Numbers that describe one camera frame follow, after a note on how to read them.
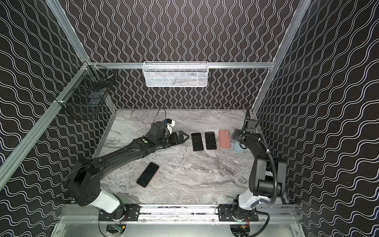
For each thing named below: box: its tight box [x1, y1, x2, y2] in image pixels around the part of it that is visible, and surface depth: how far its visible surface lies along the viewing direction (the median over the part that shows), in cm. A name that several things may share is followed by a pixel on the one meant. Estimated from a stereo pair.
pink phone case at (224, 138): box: [218, 129, 231, 149], surface depth 106 cm
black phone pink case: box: [136, 161, 160, 189], surface depth 88 cm
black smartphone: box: [204, 131, 217, 150], surface depth 105 cm
